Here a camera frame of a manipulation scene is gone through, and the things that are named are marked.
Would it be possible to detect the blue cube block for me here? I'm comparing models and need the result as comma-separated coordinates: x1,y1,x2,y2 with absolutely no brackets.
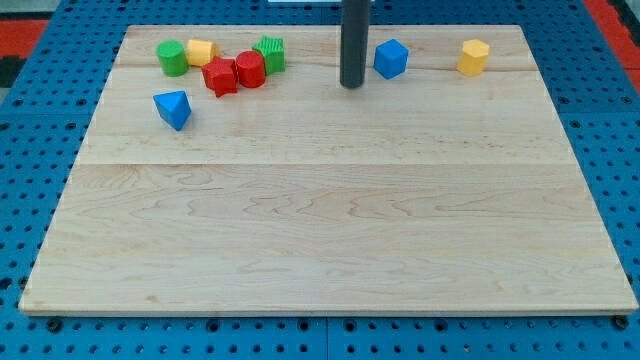
374,39,409,79

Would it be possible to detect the red cylinder block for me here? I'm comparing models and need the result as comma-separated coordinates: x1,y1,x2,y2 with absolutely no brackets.
236,50,266,88

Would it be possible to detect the red star block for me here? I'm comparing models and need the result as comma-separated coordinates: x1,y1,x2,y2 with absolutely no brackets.
201,56,238,98

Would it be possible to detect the green star block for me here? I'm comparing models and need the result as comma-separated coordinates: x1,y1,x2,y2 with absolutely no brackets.
252,35,286,76

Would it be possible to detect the yellow hexagonal prism block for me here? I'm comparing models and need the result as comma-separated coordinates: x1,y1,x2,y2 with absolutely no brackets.
456,39,490,77

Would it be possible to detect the green cylinder block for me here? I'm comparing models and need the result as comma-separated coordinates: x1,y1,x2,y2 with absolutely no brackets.
156,40,189,77

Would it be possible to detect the light wooden board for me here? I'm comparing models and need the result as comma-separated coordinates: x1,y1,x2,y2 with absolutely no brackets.
19,25,638,317

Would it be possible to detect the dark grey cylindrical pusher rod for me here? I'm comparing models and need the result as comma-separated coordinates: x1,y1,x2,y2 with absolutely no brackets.
340,0,370,89

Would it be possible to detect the yellow cylinder block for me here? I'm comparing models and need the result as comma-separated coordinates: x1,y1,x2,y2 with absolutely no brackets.
186,39,220,67

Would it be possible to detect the blue triangular prism block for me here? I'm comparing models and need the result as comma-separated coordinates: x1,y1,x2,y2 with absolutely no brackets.
153,90,192,131

